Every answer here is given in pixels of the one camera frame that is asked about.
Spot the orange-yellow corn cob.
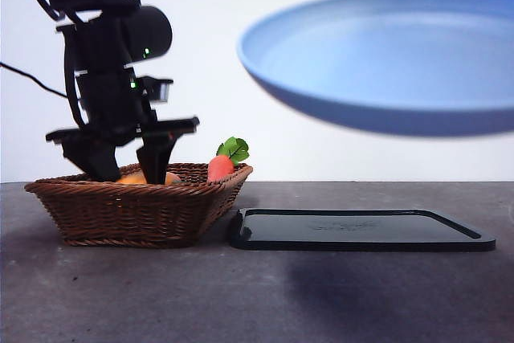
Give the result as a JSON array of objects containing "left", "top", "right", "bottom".
[{"left": 116, "top": 173, "right": 146, "bottom": 186}]

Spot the blue round plate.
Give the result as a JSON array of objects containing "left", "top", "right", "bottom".
[{"left": 235, "top": 0, "right": 514, "bottom": 137}]

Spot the brown wicker basket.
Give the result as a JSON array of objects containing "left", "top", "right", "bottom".
[{"left": 23, "top": 162, "right": 255, "bottom": 249}]

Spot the orange carrot with green leaves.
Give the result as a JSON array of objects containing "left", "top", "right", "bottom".
[{"left": 206, "top": 136, "right": 251, "bottom": 183}]

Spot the black rectangular tray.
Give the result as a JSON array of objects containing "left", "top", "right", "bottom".
[{"left": 228, "top": 208, "right": 496, "bottom": 253}]

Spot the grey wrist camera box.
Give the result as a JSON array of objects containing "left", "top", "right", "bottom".
[{"left": 137, "top": 76, "right": 175, "bottom": 105}]

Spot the black cable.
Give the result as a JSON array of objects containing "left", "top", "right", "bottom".
[{"left": 0, "top": 61, "right": 69, "bottom": 100}]

